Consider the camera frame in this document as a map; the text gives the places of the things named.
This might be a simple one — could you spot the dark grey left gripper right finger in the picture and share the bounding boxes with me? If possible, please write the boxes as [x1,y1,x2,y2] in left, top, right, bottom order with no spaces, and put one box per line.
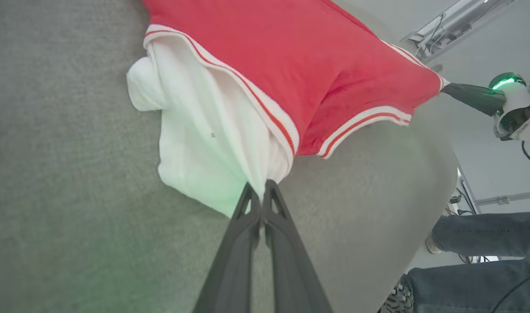
[263,179,333,313]

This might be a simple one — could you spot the grey fabric sofa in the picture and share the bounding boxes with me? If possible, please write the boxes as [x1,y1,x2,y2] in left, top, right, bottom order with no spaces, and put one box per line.
[0,0,460,313]

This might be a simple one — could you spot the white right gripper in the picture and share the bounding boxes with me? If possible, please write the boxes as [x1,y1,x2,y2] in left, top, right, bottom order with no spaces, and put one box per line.
[441,72,530,142]

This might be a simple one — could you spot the black white patterned shoe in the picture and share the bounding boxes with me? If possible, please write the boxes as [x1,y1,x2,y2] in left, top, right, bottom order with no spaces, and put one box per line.
[377,275,415,313]

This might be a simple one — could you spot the red shirt with white stripes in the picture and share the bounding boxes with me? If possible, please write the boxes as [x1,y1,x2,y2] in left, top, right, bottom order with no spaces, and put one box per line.
[126,0,451,219]

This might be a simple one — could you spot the aluminium frame rail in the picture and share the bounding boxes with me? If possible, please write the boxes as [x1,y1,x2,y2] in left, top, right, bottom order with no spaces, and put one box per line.
[401,0,518,62]

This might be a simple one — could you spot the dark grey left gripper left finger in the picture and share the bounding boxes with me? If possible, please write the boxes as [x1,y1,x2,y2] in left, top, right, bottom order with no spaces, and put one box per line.
[193,182,262,313]

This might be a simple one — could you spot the aluminium frame bar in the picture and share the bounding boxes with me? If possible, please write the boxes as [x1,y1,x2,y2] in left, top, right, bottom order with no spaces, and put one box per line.
[474,190,530,206]

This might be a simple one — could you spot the blue jeans leg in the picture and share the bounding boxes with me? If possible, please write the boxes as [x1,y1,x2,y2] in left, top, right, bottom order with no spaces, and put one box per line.
[403,256,530,313]
[432,203,530,258]

